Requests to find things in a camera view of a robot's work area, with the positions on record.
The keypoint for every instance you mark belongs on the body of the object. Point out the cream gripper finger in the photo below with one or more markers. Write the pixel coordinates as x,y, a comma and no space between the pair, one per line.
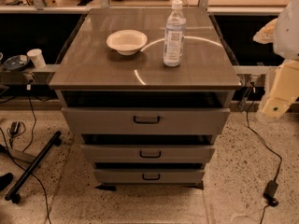
284,90
266,34

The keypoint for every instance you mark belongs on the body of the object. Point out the grey drawer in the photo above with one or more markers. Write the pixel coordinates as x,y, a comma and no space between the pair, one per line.
176,121
138,176
147,153

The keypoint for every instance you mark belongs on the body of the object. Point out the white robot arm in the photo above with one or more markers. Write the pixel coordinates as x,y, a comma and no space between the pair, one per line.
283,33

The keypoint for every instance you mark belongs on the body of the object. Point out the grey drawer cabinet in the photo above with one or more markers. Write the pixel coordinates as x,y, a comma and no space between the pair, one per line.
93,75

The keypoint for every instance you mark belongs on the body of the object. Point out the clear plastic water bottle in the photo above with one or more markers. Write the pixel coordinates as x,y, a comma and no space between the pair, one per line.
174,35

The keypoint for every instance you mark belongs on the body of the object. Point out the black power adapter right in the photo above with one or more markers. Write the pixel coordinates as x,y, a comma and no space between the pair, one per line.
269,193

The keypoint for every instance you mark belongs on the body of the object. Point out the white paper bowl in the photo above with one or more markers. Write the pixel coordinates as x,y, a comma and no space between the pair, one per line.
127,42

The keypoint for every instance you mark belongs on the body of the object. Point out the white paper cup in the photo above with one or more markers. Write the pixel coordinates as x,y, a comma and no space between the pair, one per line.
36,57

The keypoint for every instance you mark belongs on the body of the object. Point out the dark round plate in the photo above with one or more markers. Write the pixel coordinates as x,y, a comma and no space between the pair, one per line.
16,63

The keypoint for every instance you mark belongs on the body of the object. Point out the small black adapter left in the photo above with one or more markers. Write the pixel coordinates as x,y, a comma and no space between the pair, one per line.
14,128

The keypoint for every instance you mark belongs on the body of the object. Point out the black bar on wheels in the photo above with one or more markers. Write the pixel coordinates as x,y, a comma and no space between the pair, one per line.
13,194

